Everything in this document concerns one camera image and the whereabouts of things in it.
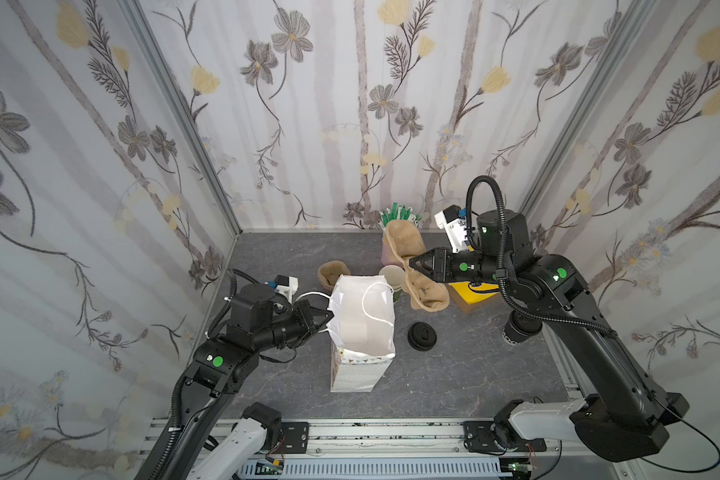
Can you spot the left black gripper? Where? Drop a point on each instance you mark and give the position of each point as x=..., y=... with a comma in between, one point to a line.
x=306, y=321

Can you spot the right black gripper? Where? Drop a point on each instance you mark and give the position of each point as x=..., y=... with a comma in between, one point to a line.
x=437, y=265

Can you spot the white cartoon paper gift bag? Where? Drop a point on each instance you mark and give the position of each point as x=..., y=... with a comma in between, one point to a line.
x=361, y=331

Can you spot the black paper coffee cup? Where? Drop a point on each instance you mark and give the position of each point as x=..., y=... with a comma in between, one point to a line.
x=520, y=328

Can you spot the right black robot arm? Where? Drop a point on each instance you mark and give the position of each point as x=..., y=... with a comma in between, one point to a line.
x=628, y=414

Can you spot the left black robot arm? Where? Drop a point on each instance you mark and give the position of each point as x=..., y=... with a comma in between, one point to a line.
x=201, y=394

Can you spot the stacked green paper cups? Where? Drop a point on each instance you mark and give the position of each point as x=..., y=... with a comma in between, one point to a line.
x=395, y=277

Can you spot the yellow napkins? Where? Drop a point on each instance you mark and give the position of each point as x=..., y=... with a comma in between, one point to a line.
x=471, y=294

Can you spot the brown cardboard tray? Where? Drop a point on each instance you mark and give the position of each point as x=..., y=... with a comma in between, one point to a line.
x=465, y=308

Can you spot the green white straw bundle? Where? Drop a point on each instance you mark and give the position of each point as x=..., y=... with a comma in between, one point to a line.
x=399, y=212

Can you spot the stack of black lids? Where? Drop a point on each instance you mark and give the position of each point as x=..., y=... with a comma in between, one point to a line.
x=422, y=337

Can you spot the aluminium mounting rail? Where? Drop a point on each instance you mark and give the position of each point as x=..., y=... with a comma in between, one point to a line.
x=427, y=448

